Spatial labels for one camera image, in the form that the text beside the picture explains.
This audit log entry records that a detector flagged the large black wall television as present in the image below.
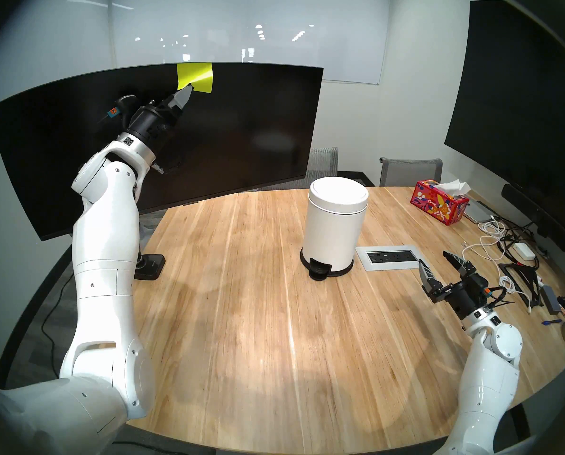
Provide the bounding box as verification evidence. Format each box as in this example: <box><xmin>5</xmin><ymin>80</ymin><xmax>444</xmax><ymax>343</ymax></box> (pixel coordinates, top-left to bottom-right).
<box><xmin>445</xmin><ymin>0</ymin><xmax>565</xmax><ymax>251</ymax></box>

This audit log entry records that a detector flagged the yellow sticky note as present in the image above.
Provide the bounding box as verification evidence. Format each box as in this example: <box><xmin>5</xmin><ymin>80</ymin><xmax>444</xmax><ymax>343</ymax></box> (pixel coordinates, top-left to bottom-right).
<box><xmin>176</xmin><ymin>62</ymin><xmax>214</xmax><ymax>94</ymax></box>

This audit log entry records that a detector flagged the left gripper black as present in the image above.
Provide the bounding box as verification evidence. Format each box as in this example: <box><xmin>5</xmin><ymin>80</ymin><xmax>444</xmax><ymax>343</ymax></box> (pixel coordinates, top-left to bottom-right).
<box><xmin>126</xmin><ymin>83</ymin><xmax>194</xmax><ymax>149</ymax></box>

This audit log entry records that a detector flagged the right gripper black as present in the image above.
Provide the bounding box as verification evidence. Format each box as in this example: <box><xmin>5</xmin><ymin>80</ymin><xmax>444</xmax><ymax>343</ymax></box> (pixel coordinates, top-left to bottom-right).
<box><xmin>418</xmin><ymin>250</ymin><xmax>489</xmax><ymax>319</ymax></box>

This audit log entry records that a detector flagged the black video sound bar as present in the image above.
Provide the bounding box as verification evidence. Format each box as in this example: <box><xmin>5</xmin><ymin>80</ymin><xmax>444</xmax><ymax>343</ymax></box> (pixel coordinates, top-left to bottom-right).
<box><xmin>501</xmin><ymin>183</ymin><xmax>565</xmax><ymax>252</ymax></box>

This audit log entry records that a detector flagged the grey adapter block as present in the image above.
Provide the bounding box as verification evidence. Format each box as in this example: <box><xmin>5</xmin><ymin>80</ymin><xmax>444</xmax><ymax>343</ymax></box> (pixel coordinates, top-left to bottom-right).
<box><xmin>541</xmin><ymin>284</ymin><xmax>562</xmax><ymax>314</ymax></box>

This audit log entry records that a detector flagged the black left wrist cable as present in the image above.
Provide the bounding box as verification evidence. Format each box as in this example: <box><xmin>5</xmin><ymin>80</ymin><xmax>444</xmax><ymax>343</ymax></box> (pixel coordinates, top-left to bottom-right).
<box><xmin>151</xmin><ymin>158</ymin><xmax>183</xmax><ymax>176</ymax></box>

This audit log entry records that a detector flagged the silver laptop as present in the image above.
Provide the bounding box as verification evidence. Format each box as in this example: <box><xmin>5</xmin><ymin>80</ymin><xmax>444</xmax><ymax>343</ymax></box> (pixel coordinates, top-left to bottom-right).
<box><xmin>463</xmin><ymin>198</ymin><xmax>497</xmax><ymax>224</ymax></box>

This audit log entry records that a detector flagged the white charging cable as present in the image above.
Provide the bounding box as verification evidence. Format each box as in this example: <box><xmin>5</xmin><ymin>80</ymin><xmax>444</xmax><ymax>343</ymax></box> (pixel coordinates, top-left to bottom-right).
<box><xmin>462</xmin><ymin>219</ymin><xmax>532</xmax><ymax>313</ymax></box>

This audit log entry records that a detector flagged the black floor power cable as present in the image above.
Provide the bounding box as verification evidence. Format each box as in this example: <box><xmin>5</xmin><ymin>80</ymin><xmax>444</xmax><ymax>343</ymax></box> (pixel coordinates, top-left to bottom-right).
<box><xmin>42</xmin><ymin>269</ymin><xmax>74</xmax><ymax>369</ymax></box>

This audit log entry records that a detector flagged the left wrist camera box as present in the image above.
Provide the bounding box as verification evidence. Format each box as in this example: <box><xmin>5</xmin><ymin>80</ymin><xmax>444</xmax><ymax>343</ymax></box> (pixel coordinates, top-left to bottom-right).
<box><xmin>106</xmin><ymin>95</ymin><xmax>138</xmax><ymax>123</ymax></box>

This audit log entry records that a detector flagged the black folding laptop stand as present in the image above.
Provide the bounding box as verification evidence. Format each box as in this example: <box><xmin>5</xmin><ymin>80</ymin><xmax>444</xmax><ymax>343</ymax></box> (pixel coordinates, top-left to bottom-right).
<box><xmin>498</xmin><ymin>262</ymin><xmax>545</xmax><ymax>308</ymax></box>

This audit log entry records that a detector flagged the silver table outlet panel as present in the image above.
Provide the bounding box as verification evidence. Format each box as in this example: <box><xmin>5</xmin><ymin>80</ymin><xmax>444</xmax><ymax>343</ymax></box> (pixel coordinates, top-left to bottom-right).
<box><xmin>355</xmin><ymin>245</ymin><xmax>425</xmax><ymax>272</ymax></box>

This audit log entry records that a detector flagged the red patterned tissue box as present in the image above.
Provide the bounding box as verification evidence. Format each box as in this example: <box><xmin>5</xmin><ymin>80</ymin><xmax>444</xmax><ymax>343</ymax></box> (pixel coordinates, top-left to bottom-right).
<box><xmin>410</xmin><ymin>179</ymin><xmax>471</xmax><ymax>226</ymax></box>

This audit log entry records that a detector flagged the curved black computer monitor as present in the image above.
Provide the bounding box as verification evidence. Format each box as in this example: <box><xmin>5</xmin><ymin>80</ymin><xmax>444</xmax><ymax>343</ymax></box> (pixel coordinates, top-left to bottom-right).
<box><xmin>0</xmin><ymin>62</ymin><xmax>324</xmax><ymax>241</ymax></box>

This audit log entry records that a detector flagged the white glass whiteboard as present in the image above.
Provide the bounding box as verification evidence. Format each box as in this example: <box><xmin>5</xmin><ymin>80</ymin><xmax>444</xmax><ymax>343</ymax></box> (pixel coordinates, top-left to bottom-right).
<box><xmin>109</xmin><ymin>0</ymin><xmax>391</xmax><ymax>86</ymax></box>

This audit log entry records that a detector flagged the white pedal trash can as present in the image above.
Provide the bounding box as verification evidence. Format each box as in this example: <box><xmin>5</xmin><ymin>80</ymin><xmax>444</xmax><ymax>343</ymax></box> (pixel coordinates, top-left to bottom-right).
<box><xmin>300</xmin><ymin>176</ymin><xmax>369</xmax><ymax>282</ymax></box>

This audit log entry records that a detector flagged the grey mesh office chair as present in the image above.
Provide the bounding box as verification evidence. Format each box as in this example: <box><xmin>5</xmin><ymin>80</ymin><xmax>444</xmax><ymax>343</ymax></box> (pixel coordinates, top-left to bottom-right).
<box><xmin>380</xmin><ymin>157</ymin><xmax>443</xmax><ymax>188</ymax></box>

